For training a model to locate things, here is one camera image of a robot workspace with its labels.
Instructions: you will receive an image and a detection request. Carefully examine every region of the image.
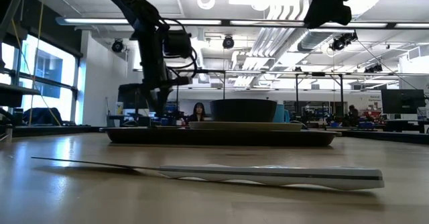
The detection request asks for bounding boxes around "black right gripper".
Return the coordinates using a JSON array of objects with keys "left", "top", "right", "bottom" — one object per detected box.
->
[{"left": 303, "top": 0, "right": 360, "bottom": 30}]

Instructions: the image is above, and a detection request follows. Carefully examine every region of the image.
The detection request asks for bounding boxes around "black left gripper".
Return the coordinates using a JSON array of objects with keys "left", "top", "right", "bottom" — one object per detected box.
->
[{"left": 135, "top": 25, "right": 194, "bottom": 117}]

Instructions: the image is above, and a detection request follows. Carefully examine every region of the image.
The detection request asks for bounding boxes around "black bowl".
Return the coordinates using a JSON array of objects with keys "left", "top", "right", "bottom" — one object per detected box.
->
[{"left": 210, "top": 99, "right": 278, "bottom": 123}]

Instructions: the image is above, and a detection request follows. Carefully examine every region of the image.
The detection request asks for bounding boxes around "table knife with light handle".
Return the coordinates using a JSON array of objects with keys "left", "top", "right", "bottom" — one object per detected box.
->
[{"left": 32, "top": 156, "right": 385, "bottom": 191}]

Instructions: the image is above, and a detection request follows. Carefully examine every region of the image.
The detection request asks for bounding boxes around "dark brown serving tray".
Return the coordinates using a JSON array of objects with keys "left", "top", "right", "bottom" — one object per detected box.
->
[{"left": 100, "top": 126, "right": 341, "bottom": 148}]

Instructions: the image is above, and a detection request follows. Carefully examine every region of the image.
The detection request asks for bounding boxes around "dark background computer monitor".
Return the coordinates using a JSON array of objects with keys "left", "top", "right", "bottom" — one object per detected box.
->
[
  {"left": 117, "top": 82, "right": 153, "bottom": 110},
  {"left": 381, "top": 89, "right": 426, "bottom": 115}
]

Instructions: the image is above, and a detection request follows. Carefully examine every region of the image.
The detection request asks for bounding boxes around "black ceiling spotlight cluster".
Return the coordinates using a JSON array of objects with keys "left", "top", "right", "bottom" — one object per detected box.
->
[{"left": 330, "top": 32, "right": 359, "bottom": 52}]

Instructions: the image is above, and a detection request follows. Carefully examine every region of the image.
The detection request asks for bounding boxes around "person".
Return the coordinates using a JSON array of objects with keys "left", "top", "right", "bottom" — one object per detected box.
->
[
  {"left": 187, "top": 102, "right": 207, "bottom": 123},
  {"left": 344, "top": 104, "right": 360, "bottom": 127}
]

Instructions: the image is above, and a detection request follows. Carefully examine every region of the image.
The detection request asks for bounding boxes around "dark blue chair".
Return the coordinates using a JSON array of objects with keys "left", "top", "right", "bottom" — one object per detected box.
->
[{"left": 22, "top": 107, "right": 63, "bottom": 126}]

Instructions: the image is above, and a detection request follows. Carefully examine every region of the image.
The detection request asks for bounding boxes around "dark grey desk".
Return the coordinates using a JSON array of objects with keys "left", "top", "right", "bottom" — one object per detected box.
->
[{"left": 0, "top": 82, "right": 41, "bottom": 107}]

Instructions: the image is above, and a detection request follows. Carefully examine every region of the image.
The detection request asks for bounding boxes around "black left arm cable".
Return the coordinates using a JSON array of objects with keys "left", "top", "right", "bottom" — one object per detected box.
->
[{"left": 160, "top": 17, "right": 199, "bottom": 81}]

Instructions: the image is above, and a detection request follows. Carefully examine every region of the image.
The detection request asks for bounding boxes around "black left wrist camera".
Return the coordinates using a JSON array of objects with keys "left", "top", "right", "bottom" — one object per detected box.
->
[{"left": 163, "top": 29, "right": 194, "bottom": 59}]

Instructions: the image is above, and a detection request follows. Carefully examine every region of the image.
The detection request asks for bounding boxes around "yellow cable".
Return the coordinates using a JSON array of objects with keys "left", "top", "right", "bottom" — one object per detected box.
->
[{"left": 11, "top": 1, "right": 62, "bottom": 126}]

